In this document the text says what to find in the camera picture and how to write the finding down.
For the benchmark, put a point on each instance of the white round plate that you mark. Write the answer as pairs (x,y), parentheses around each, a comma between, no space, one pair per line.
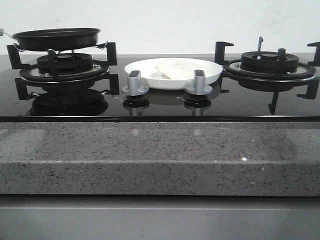
(157,80)

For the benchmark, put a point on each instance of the white fried egg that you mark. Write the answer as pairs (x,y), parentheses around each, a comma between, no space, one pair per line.
(180,69)

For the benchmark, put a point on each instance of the black frying pan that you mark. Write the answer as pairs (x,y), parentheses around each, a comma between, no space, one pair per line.
(58,39)

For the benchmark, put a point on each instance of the left silver stove knob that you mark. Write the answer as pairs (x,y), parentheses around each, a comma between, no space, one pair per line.
(134,86)

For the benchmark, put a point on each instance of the silver stove knob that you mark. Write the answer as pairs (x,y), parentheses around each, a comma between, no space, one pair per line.
(199,87)
(134,86)

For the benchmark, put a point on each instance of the right silver stove knob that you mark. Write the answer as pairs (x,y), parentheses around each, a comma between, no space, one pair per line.
(199,87)

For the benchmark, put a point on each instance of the black glass stove top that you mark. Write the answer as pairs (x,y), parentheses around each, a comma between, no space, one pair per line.
(232,100)

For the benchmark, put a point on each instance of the left black burner grate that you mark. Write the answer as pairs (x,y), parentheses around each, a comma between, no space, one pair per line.
(30,72)

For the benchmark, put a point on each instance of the black burner grate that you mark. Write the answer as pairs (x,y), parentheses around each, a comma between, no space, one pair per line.
(30,72)
(273,83)

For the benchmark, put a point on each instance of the right black burner grate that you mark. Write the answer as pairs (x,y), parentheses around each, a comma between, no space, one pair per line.
(273,83)

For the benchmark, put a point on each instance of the left black burner head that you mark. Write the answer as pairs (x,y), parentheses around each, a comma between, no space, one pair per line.
(66,63)

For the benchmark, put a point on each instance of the black burner head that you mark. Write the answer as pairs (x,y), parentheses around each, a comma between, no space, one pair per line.
(66,63)
(267,62)

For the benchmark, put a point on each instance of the right black burner head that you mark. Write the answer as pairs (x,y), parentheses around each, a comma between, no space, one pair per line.
(267,62)

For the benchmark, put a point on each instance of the grey cabinet front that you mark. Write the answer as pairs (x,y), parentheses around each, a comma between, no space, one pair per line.
(159,218)

